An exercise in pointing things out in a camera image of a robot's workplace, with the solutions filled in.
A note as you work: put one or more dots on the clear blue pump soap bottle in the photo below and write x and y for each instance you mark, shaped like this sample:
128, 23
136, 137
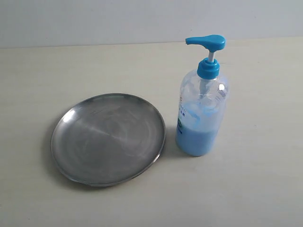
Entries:
202, 100

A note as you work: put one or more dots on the round stainless steel plate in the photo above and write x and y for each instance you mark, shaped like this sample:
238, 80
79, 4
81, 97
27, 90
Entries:
108, 139

